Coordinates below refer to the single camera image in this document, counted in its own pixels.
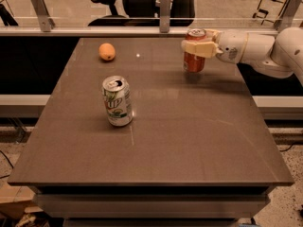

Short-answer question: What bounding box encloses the metal railing bracket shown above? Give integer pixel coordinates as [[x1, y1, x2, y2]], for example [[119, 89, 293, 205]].
[[274, 0, 302, 32], [30, 0, 55, 32], [159, 0, 170, 33]]

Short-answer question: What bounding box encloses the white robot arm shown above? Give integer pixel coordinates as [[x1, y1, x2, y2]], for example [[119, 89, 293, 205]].
[[181, 27, 303, 85]]

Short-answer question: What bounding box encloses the black office chair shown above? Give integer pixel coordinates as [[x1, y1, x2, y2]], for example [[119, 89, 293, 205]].
[[88, 0, 195, 26]]

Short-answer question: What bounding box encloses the orange fruit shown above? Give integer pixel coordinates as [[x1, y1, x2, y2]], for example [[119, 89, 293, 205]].
[[98, 43, 116, 61]]

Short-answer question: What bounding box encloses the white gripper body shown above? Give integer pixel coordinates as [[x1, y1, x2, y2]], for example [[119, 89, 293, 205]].
[[216, 30, 248, 64]]

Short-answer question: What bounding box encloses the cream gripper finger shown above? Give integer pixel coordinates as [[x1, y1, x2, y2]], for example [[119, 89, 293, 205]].
[[181, 40, 223, 59], [205, 29, 221, 42]]

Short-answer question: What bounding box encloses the left metal railing bracket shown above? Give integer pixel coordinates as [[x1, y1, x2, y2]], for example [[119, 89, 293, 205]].
[[30, 0, 55, 32]]

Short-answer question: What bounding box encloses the right metal railing bracket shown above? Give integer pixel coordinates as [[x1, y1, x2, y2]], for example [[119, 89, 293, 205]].
[[274, 0, 302, 32]]

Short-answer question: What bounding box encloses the middle metal railing bracket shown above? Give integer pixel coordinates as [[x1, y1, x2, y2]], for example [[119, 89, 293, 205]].
[[159, 0, 170, 33]]

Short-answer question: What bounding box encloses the black floor cable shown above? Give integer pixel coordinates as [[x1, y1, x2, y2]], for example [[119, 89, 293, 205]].
[[0, 149, 15, 180]]

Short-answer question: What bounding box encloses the cardboard box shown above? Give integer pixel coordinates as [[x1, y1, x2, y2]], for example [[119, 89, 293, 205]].
[[0, 183, 42, 219]]

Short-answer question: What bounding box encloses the white green 7up can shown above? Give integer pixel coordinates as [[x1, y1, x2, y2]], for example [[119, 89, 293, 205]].
[[102, 76, 133, 127]]

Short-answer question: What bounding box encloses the wooden stool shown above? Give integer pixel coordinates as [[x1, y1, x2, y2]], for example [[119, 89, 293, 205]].
[[252, 0, 288, 25]]

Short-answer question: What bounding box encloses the red coke can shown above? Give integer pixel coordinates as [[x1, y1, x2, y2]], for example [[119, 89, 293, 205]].
[[182, 28, 206, 73]]

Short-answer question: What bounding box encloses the grey drawer cabinet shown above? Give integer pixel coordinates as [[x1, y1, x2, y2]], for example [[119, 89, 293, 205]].
[[34, 194, 270, 223]]

